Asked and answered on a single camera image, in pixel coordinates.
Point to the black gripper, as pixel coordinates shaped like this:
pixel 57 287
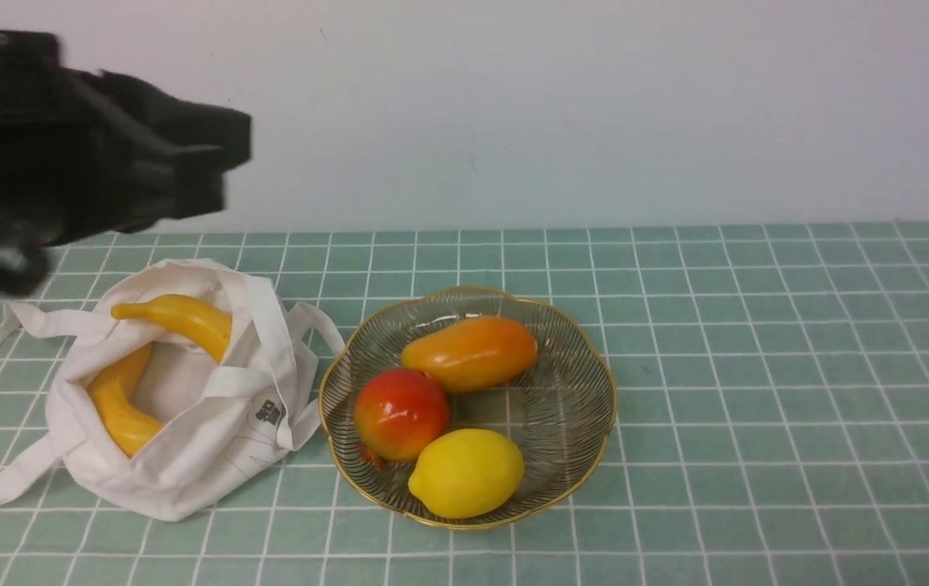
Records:
pixel 52 157

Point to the red yellow apple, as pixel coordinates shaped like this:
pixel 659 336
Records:
pixel 398 414

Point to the white cloth tote bag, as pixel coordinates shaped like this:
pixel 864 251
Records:
pixel 239 410

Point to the orange mango fruit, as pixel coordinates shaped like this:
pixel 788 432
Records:
pixel 474 354

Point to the yellow banana upper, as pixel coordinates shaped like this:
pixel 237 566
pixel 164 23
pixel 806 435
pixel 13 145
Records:
pixel 202 323

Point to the yellow banana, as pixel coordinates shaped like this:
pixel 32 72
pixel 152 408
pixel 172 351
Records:
pixel 111 391
pixel 202 323

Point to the yellow banana lower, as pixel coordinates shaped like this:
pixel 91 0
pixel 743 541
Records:
pixel 111 391

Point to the yellow lemon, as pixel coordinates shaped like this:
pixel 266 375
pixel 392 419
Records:
pixel 467 473

